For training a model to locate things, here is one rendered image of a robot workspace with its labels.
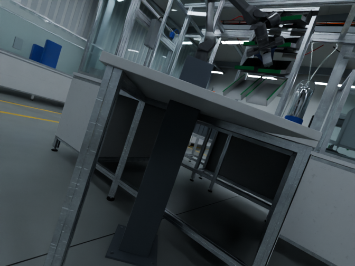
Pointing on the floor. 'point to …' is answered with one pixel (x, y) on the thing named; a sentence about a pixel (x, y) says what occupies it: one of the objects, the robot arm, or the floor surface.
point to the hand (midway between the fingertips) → (266, 55)
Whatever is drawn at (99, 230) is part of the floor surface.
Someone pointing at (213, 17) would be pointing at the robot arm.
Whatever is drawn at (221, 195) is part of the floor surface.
